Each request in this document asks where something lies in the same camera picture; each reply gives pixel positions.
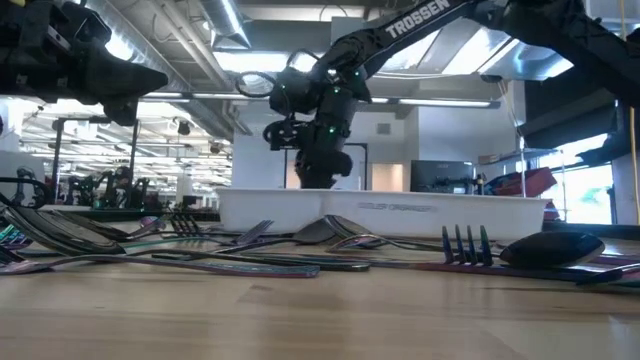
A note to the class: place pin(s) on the white cutlery organizer tray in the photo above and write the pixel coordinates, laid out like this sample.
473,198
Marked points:
400,215

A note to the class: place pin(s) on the small silver air duct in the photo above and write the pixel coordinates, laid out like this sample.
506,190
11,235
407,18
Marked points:
225,25

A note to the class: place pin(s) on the black computer monitor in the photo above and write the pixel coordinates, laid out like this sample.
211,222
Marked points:
440,175

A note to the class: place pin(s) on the red storage bin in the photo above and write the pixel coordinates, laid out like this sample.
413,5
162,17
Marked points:
530,182

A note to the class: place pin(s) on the small black ceiling camera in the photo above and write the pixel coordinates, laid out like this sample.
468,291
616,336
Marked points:
184,128

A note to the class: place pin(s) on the background robot station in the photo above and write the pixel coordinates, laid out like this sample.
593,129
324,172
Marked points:
120,190

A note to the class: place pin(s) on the black hanging panel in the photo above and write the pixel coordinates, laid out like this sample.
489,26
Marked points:
565,115

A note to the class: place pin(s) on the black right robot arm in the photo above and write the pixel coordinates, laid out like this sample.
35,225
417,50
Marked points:
425,20

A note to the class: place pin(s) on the black gantry frame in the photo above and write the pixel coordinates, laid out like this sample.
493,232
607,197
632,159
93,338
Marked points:
57,160

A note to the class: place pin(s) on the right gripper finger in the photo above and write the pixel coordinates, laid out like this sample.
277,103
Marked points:
318,182

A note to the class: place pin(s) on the iridescent large spoon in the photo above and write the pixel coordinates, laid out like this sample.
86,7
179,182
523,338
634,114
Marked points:
550,249
65,235
340,264

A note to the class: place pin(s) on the iridescent cutlery pieces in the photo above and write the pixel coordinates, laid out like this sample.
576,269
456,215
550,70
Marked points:
255,231

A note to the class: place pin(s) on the long ceiling light bar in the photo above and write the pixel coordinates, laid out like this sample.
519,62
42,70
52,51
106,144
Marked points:
225,96

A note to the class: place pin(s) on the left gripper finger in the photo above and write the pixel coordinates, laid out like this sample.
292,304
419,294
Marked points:
125,80

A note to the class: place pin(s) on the grey wall vent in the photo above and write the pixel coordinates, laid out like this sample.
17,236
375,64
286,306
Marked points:
383,129

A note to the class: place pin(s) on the iridescent small spoon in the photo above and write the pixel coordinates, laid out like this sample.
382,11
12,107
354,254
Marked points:
615,274
152,222
350,225
315,232

